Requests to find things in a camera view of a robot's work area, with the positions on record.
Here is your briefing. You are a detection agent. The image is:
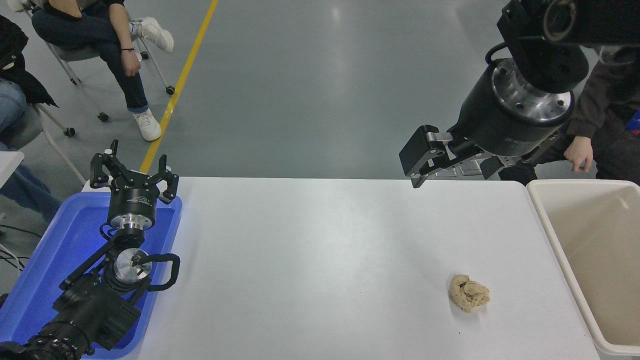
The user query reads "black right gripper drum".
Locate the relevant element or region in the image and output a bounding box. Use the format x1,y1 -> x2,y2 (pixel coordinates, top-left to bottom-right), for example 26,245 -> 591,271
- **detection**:
452,65 -> 575,158

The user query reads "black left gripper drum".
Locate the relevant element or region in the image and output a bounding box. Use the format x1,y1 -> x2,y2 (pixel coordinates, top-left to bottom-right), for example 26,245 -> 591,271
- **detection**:
108,170 -> 162,217

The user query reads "tan paper ball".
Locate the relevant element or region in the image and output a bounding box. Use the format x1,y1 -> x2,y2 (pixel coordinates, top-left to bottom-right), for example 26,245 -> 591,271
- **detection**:
448,274 -> 491,314

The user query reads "person's hand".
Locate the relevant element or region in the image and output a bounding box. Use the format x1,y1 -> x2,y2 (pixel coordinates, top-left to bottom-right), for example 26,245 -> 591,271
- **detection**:
121,49 -> 142,77
563,136 -> 594,173

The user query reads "grey wheeled chair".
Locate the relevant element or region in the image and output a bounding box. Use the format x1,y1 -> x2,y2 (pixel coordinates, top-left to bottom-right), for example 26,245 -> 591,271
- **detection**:
22,0 -> 176,123
14,102 -> 88,186

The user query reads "person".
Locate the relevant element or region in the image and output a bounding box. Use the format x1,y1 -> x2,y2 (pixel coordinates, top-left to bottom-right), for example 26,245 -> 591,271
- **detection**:
31,0 -> 175,142
0,15 -> 63,223
499,45 -> 640,186

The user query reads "small white table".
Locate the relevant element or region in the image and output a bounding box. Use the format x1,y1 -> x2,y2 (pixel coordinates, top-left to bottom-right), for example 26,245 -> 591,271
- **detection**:
0,151 -> 26,189

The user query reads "blue plastic tray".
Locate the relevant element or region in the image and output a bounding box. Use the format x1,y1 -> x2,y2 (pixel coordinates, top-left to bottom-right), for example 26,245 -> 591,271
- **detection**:
0,191 -> 183,360

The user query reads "large pale bin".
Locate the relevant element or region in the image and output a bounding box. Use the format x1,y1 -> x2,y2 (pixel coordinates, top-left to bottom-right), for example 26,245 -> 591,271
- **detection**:
526,179 -> 640,360

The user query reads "black floor cable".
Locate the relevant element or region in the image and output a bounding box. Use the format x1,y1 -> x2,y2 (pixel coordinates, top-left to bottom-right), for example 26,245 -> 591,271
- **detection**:
0,225 -> 32,275

